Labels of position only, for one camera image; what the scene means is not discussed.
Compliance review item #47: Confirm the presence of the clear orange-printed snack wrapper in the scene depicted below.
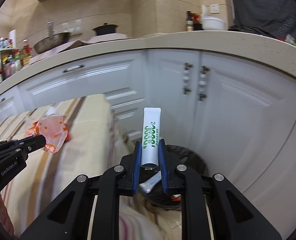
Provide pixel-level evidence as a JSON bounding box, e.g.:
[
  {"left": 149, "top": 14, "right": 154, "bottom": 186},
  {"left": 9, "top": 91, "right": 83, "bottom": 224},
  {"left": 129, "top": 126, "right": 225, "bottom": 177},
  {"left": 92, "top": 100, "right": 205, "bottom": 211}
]
[{"left": 25, "top": 114, "right": 70, "bottom": 153}]

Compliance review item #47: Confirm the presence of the white green-printed small sachet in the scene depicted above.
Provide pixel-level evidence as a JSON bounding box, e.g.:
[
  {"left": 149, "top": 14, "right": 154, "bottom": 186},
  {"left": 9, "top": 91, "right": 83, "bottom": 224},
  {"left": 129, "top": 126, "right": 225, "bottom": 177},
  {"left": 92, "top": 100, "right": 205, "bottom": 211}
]
[{"left": 141, "top": 107, "right": 162, "bottom": 170}]

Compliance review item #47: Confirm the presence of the orange foil wrapper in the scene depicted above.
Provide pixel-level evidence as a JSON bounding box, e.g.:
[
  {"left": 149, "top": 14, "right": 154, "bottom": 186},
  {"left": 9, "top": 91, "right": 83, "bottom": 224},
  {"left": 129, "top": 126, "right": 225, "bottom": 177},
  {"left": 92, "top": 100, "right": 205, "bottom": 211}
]
[{"left": 171, "top": 194, "right": 182, "bottom": 202}]

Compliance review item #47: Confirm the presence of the white PICC milk powder sachet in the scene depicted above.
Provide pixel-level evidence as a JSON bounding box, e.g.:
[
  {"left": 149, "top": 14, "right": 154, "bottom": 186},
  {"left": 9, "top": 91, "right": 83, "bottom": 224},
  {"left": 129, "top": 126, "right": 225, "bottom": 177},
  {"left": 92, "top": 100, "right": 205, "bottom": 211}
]
[{"left": 139, "top": 171, "right": 162, "bottom": 194}]

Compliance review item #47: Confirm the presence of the black trash bin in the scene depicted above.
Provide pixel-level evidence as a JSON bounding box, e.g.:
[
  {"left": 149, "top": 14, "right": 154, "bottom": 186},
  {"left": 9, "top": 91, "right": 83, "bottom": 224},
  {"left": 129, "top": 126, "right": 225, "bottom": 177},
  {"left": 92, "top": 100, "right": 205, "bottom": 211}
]
[{"left": 139, "top": 144, "right": 209, "bottom": 212}]

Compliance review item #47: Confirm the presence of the person's left hand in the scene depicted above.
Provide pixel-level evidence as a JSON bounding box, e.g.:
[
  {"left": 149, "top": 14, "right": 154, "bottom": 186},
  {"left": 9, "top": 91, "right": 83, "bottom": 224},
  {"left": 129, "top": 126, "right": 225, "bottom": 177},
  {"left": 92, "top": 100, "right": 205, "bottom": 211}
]
[{"left": 0, "top": 194, "right": 14, "bottom": 237}]

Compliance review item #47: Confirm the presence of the white crumpled tissue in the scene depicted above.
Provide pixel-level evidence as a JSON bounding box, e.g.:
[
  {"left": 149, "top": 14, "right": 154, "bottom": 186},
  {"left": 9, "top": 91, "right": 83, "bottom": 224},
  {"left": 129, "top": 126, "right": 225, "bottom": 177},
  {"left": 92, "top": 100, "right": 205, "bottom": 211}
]
[{"left": 45, "top": 106, "right": 58, "bottom": 116}]

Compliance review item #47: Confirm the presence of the striped tablecloth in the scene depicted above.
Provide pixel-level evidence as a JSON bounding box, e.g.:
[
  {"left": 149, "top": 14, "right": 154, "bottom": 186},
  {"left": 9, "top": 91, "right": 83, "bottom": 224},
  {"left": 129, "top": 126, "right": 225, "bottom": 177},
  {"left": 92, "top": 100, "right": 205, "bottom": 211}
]
[{"left": 0, "top": 94, "right": 163, "bottom": 239}]

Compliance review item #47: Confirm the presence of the white spice rack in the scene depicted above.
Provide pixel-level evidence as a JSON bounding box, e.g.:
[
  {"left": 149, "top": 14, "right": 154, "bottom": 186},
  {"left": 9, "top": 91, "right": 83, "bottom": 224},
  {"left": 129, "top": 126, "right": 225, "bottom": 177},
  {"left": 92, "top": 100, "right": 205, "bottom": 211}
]
[{"left": 0, "top": 48, "right": 22, "bottom": 83}]

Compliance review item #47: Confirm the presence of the cooking oil bottle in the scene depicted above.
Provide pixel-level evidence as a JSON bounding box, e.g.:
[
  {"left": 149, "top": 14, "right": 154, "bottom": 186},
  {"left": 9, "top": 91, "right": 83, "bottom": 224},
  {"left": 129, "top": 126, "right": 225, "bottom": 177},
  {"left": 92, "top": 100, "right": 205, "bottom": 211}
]
[{"left": 21, "top": 38, "right": 32, "bottom": 67}]

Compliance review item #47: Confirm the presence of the metal wok pan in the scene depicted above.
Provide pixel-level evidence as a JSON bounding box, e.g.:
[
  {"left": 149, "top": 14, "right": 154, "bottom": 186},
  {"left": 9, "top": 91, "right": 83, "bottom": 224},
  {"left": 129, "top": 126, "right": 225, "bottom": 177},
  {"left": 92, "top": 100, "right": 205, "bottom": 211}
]
[{"left": 33, "top": 21, "right": 70, "bottom": 54}]

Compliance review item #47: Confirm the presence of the paper towel roll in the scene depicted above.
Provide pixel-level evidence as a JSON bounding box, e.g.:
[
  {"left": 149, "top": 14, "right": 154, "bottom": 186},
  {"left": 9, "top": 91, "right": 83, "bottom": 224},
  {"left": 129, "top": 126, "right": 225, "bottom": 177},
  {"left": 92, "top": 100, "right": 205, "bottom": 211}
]
[{"left": 9, "top": 29, "right": 17, "bottom": 48}]

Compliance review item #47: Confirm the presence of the black pot lid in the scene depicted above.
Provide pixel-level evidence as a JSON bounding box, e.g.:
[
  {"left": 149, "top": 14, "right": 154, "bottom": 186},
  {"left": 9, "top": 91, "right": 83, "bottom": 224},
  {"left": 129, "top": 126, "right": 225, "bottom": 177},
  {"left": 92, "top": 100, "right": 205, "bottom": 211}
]
[{"left": 93, "top": 23, "right": 118, "bottom": 36}]

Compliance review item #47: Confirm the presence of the white bowl stack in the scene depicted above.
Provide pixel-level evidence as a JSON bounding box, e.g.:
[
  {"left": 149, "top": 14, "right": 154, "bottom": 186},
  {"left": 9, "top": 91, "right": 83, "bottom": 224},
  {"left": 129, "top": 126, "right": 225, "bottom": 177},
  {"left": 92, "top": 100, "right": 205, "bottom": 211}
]
[{"left": 202, "top": 16, "right": 226, "bottom": 30}]

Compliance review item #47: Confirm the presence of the dark sauce bottle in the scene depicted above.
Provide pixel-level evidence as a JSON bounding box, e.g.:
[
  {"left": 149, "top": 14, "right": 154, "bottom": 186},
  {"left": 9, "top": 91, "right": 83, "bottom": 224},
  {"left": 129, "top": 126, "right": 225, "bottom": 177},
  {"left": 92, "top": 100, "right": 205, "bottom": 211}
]
[{"left": 186, "top": 11, "right": 194, "bottom": 31}]

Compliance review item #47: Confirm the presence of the drawer handle centre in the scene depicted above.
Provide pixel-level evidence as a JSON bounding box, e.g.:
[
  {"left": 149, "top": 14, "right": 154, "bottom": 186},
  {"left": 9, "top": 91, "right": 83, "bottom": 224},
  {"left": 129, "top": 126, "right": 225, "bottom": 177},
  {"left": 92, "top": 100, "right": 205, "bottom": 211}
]
[{"left": 63, "top": 64, "right": 85, "bottom": 73}]

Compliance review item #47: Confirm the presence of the cabinet door handle left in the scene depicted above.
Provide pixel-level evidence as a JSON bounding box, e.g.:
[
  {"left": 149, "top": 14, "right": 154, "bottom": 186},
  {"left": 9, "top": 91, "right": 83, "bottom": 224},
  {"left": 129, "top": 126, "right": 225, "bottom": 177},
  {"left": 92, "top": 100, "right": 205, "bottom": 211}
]
[{"left": 183, "top": 62, "right": 193, "bottom": 95}]

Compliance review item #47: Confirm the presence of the cabinet door handle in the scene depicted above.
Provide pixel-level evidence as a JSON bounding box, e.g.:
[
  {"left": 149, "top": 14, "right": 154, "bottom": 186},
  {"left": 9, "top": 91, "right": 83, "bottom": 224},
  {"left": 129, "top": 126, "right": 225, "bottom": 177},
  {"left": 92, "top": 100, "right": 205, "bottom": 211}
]
[
  {"left": 183, "top": 62, "right": 193, "bottom": 95},
  {"left": 198, "top": 66, "right": 210, "bottom": 101}
]

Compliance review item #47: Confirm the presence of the cabinet door handle right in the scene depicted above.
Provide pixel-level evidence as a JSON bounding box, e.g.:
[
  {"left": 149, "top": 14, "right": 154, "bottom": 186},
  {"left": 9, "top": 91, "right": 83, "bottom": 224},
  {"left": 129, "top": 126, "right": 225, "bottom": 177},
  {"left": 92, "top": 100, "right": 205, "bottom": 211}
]
[{"left": 198, "top": 66, "right": 210, "bottom": 101}]

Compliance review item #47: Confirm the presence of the wall power socket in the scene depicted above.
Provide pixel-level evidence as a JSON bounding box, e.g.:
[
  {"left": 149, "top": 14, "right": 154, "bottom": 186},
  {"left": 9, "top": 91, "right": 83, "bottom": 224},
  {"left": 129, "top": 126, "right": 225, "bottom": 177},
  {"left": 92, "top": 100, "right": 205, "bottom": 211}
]
[{"left": 210, "top": 4, "right": 220, "bottom": 14}]

